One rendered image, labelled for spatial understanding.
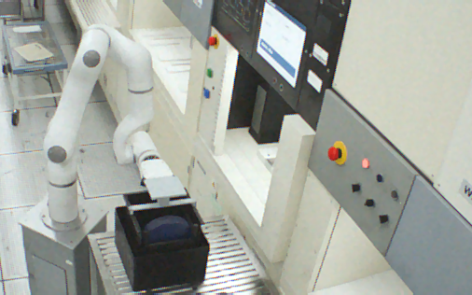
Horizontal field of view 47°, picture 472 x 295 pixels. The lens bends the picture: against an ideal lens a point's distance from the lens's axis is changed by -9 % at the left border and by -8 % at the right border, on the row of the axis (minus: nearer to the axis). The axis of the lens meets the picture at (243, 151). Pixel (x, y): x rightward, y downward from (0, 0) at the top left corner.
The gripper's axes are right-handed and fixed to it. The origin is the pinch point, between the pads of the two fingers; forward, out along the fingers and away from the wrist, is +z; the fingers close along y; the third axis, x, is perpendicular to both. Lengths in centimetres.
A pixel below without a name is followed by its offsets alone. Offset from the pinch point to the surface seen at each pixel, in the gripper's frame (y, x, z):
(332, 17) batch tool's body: -39, 67, 16
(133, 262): 13.7, -18.5, 12.9
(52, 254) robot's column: 38, -43, -22
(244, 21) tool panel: -38, 44, -37
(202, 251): -10.8, -17.5, 13.6
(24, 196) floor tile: 40, -109, -146
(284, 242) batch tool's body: -37.2, -12.4, 21.1
